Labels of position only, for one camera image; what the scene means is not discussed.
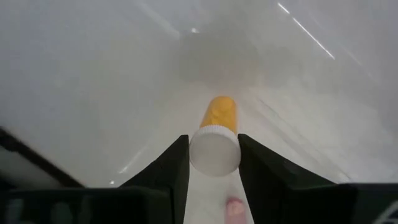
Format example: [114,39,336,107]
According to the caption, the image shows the salmon pink pill bottle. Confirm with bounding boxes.
[224,196,248,224]

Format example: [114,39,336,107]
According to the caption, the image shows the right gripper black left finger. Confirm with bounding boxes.
[119,134,191,224]

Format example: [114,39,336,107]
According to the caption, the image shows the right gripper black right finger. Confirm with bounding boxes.
[238,133,356,224]

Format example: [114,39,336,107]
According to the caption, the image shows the narrow amber pill bottle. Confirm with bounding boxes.
[188,95,243,178]

